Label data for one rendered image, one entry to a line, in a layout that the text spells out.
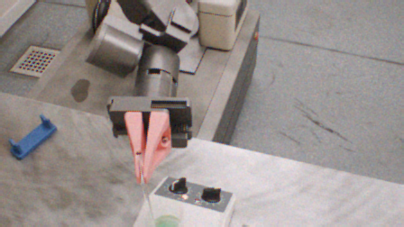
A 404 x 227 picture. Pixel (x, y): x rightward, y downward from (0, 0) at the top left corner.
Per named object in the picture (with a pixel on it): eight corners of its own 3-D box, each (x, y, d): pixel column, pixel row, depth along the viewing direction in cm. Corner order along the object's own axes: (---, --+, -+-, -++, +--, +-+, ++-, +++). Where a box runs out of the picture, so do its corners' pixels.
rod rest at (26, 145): (47, 122, 92) (42, 110, 89) (58, 129, 90) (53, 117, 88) (10, 152, 86) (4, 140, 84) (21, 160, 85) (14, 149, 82)
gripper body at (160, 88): (190, 108, 53) (193, 67, 58) (105, 106, 54) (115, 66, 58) (192, 143, 58) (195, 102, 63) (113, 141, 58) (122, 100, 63)
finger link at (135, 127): (180, 164, 48) (186, 100, 54) (114, 161, 48) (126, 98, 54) (183, 198, 53) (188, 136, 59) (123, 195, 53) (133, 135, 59)
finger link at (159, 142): (162, 163, 48) (169, 99, 54) (96, 161, 48) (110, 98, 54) (167, 197, 53) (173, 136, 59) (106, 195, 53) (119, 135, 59)
